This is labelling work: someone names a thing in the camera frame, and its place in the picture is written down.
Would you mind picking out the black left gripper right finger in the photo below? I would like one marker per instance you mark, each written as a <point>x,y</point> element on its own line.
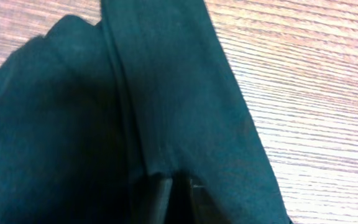
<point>203,208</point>

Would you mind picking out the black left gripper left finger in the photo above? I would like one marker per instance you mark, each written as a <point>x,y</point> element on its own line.
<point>153,196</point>

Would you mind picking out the plain black t-shirt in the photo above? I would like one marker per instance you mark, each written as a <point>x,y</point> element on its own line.
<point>89,111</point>

